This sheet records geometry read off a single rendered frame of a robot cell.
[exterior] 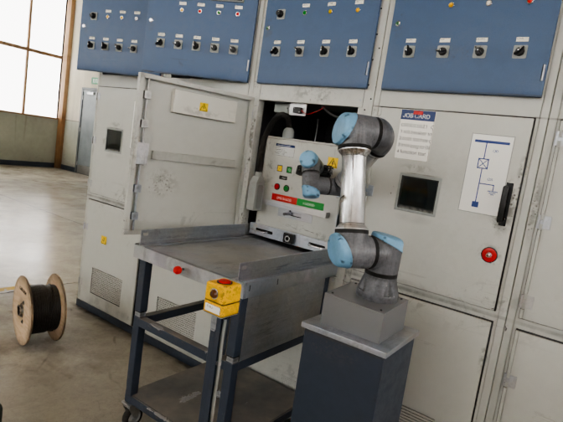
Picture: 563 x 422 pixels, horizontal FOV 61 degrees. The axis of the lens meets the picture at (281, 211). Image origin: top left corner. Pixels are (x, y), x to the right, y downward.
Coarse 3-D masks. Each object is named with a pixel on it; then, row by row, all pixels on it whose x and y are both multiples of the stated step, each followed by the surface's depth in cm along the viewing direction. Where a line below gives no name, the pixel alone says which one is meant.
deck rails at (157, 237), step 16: (224, 224) 244; (240, 224) 254; (144, 240) 204; (160, 240) 212; (176, 240) 219; (192, 240) 226; (208, 240) 232; (288, 256) 195; (304, 256) 205; (320, 256) 216; (240, 272) 172; (256, 272) 180; (272, 272) 188
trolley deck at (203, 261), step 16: (224, 240) 239; (240, 240) 245; (256, 240) 251; (144, 256) 201; (160, 256) 195; (176, 256) 194; (192, 256) 198; (208, 256) 202; (224, 256) 206; (240, 256) 210; (256, 256) 215; (272, 256) 219; (192, 272) 185; (208, 272) 180; (224, 272) 181; (288, 272) 195; (304, 272) 201; (320, 272) 212; (336, 272) 225; (256, 288) 176; (272, 288) 184
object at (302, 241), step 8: (256, 224) 257; (256, 232) 257; (272, 232) 251; (280, 232) 248; (288, 232) 245; (280, 240) 248; (296, 240) 242; (304, 240) 239; (312, 240) 236; (320, 240) 234; (304, 248) 239; (312, 248) 236
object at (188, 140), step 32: (160, 96) 224; (192, 96) 230; (224, 96) 244; (160, 128) 227; (192, 128) 237; (224, 128) 248; (160, 160) 230; (192, 160) 238; (224, 160) 249; (128, 192) 220; (160, 192) 233; (192, 192) 243; (224, 192) 255; (128, 224) 223; (160, 224) 236; (192, 224) 247
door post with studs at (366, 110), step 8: (384, 0) 209; (384, 8) 210; (384, 16) 210; (384, 24) 210; (384, 32) 210; (376, 40) 212; (376, 48) 212; (376, 56) 212; (376, 64) 212; (376, 72) 212; (368, 88) 215; (368, 96) 215; (368, 104) 215; (360, 112) 217; (368, 112) 215; (336, 280) 226
